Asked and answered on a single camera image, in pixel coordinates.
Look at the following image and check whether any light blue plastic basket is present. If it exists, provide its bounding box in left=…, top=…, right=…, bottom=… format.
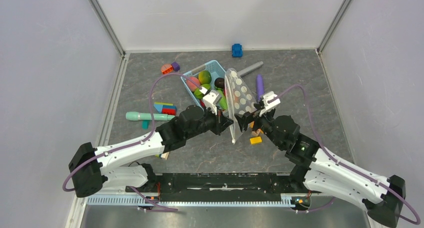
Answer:
left=180, top=60, right=228, bottom=111

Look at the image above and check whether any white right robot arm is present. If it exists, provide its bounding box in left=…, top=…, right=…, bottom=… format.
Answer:
left=235, top=111, right=406, bottom=227

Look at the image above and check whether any purple toy brick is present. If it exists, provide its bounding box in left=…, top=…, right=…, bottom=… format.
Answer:
left=171, top=62, right=181, bottom=72

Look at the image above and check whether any wooden letter cube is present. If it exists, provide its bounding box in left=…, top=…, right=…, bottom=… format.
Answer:
left=251, top=129, right=263, bottom=137

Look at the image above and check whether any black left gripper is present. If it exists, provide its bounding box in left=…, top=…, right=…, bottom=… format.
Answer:
left=185, top=104, right=234, bottom=140

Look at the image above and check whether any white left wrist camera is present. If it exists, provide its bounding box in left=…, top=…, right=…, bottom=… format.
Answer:
left=200, top=87, right=221, bottom=116

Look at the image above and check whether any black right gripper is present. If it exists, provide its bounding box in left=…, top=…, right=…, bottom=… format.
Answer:
left=233, top=103, right=284, bottom=150

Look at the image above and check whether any green orange toy mango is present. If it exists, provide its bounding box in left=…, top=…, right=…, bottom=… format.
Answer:
left=197, top=70, right=212, bottom=84

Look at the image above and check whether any purple toy microphone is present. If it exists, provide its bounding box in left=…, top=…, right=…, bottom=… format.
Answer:
left=256, top=74, right=265, bottom=101

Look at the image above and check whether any teal small block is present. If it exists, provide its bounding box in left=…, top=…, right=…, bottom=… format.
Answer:
left=141, top=120, right=150, bottom=129

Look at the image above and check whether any green toy pea pod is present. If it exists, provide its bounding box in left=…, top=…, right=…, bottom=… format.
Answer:
left=193, top=84, right=211, bottom=99

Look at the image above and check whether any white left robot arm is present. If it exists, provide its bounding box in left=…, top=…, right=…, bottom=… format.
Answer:
left=62, top=105, right=234, bottom=198

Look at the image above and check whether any clear polka dot zip bag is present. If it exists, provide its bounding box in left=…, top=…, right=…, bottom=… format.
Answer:
left=224, top=68, right=256, bottom=144

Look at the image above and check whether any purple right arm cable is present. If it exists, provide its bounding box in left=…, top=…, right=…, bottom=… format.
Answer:
left=271, top=84, right=421, bottom=226

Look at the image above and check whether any green white brick block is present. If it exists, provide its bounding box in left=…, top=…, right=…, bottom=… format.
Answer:
left=155, top=152, right=170, bottom=160

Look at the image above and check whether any orange toy brick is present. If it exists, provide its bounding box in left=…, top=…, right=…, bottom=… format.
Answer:
left=160, top=64, right=174, bottom=75

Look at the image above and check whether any blue toy brick car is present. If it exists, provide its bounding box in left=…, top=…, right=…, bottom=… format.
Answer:
left=231, top=43, right=243, bottom=58

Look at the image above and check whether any multicolour brick stack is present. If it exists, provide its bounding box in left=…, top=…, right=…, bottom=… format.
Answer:
left=153, top=102, right=177, bottom=115

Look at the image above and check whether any mint green toy microphone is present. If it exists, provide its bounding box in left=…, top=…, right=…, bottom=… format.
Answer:
left=125, top=111, right=175, bottom=121

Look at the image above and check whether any dark toy mangosteen upper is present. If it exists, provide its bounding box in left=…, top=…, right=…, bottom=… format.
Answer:
left=214, top=77, right=225, bottom=89

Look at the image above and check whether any green toy cucumber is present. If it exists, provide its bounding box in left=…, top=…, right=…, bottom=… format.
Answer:
left=217, top=90, right=228, bottom=110

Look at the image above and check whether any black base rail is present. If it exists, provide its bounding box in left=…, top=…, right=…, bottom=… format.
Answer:
left=137, top=172, right=309, bottom=202

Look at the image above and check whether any pink toy peach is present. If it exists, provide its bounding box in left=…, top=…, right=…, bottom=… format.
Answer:
left=185, top=76, right=201, bottom=93

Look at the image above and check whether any yellow flat brick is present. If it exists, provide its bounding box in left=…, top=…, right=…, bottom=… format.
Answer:
left=249, top=136, right=263, bottom=145

